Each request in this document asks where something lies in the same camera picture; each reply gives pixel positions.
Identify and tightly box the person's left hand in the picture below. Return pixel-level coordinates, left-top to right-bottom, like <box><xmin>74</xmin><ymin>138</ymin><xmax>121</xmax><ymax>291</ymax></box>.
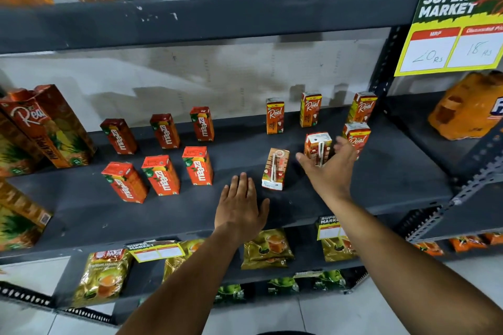
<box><xmin>214</xmin><ymin>172</ymin><xmax>270</xmax><ymax>245</ymax></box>

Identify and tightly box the gold tea packet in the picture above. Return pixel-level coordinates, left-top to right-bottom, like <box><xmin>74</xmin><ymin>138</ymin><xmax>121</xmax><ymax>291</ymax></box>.
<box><xmin>72</xmin><ymin>249</ymin><xmax>133</xmax><ymax>308</ymax></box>
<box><xmin>240</xmin><ymin>228</ymin><xmax>295</xmax><ymax>271</ymax></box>
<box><xmin>321</xmin><ymin>237</ymin><xmax>358</xmax><ymax>263</ymax></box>
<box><xmin>163</xmin><ymin>239</ymin><xmax>206</xmax><ymax>283</ymax></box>

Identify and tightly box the large yellow price sign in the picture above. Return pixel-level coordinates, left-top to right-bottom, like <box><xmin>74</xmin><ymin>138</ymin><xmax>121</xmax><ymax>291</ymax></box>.
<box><xmin>394</xmin><ymin>0</ymin><xmax>503</xmax><ymax>77</ymax></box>

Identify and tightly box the green tea packet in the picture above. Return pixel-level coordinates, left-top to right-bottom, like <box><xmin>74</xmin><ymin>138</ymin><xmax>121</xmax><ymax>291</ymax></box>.
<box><xmin>267</xmin><ymin>277</ymin><xmax>300</xmax><ymax>295</ymax></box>
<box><xmin>214</xmin><ymin>284</ymin><xmax>247</xmax><ymax>304</ymax></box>
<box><xmin>314</xmin><ymin>270</ymin><xmax>347</xmax><ymax>292</ymax></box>

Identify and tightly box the person's right forearm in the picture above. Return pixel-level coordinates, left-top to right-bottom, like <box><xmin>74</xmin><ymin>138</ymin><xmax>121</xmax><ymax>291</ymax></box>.
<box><xmin>324</xmin><ymin>189</ymin><xmax>503</xmax><ymax>335</ymax></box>

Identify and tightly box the small orange straw juice box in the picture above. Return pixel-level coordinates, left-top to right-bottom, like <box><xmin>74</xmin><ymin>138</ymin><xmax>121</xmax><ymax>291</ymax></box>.
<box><xmin>304</xmin><ymin>132</ymin><xmax>333</xmax><ymax>168</ymax></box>

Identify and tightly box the group of red juice cartons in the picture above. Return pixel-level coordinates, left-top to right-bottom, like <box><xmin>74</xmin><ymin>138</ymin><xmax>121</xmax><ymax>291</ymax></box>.
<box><xmin>100</xmin><ymin>106</ymin><xmax>215</xmax><ymax>204</ymax></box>

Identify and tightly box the grey metal shelf rack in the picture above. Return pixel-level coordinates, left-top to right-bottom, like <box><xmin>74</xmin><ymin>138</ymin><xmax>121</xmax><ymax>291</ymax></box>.
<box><xmin>369</xmin><ymin>25</ymin><xmax>503</xmax><ymax>258</ymax></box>
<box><xmin>0</xmin><ymin>0</ymin><xmax>456</xmax><ymax>326</ymax></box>

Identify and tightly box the group of orange juice cartons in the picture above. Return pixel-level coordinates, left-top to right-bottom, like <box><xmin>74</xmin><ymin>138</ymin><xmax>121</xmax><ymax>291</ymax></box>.
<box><xmin>262</xmin><ymin>91</ymin><xmax>378</xmax><ymax>191</ymax></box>

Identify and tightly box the large pineapple juice carton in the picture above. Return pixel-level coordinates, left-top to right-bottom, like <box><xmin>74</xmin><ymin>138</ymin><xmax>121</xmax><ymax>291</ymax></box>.
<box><xmin>0</xmin><ymin>84</ymin><xmax>97</xmax><ymax>169</ymax></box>
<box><xmin>0</xmin><ymin>111</ymin><xmax>46</xmax><ymax>178</ymax></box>
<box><xmin>0</xmin><ymin>179</ymin><xmax>53</xmax><ymax>229</ymax></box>
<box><xmin>0</xmin><ymin>206</ymin><xmax>44</xmax><ymax>253</ymax></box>

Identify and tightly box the wrapped pack of orange bottles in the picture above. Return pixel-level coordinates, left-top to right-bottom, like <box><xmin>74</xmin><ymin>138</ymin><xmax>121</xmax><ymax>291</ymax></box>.
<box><xmin>428</xmin><ymin>70</ymin><xmax>503</xmax><ymax>141</ymax></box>

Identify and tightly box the person's right hand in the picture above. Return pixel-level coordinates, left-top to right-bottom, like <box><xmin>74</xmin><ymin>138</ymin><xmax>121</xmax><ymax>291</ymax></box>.
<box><xmin>296</xmin><ymin>136</ymin><xmax>358</xmax><ymax>206</ymax></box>

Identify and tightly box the person's left forearm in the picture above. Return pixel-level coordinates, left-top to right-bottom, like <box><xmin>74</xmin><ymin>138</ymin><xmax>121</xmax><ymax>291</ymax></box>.
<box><xmin>116</xmin><ymin>225</ymin><xmax>253</xmax><ymax>335</ymax></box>

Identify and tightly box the small yellow price tag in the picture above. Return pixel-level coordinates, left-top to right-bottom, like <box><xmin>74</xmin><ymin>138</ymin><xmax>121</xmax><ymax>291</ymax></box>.
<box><xmin>124</xmin><ymin>240</ymin><xmax>186</xmax><ymax>264</ymax></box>
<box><xmin>316</xmin><ymin>215</ymin><xmax>347</xmax><ymax>241</ymax></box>

